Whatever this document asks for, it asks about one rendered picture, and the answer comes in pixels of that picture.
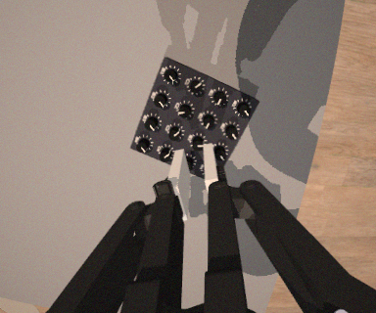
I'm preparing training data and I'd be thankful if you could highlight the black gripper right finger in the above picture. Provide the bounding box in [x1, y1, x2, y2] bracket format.
[204, 143, 376, 313]

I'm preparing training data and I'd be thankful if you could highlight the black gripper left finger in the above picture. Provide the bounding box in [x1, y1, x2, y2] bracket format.
[45, 149, 191, 313]

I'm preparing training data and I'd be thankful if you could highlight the dark grey knob box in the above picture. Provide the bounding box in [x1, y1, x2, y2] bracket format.
[130, 57, 259, 179]

